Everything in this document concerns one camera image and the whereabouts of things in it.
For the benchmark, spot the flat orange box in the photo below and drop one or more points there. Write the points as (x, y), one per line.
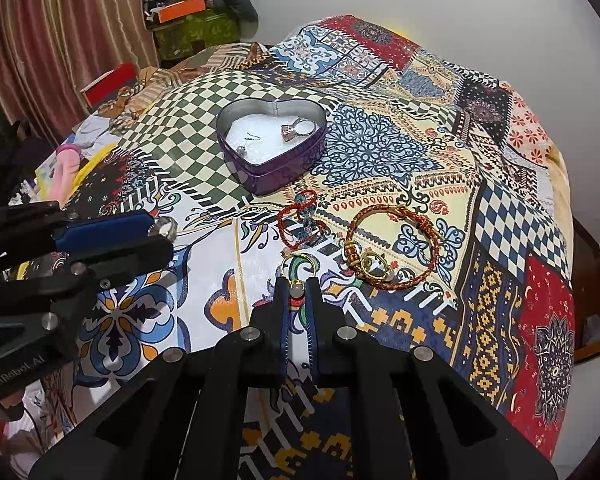
(180, 10)

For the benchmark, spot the dark cloth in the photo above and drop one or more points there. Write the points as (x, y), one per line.
(2, 145)

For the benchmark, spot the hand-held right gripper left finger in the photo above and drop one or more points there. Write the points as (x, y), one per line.
(281, 320)

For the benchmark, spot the pink soft item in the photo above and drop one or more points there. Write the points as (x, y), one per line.
(67, 165)

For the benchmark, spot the red box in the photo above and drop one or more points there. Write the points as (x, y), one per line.
(107, 85)

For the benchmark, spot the striped brown curtain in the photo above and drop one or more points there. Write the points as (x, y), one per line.
(55, 25)

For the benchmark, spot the patchwork printed blanket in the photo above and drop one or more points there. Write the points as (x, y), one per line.
(380, 145)

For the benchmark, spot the purple heart-shaped tin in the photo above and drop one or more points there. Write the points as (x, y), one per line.
(280, 177)

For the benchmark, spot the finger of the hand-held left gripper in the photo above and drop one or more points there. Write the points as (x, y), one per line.
(105, 227)
(130, 260)

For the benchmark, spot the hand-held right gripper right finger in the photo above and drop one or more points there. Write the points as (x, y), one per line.
(314, 320)

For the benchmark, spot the white foam lining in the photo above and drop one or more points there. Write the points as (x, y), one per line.
(252, 127)

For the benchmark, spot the silver hook earring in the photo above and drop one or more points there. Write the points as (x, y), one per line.
(241, 149)

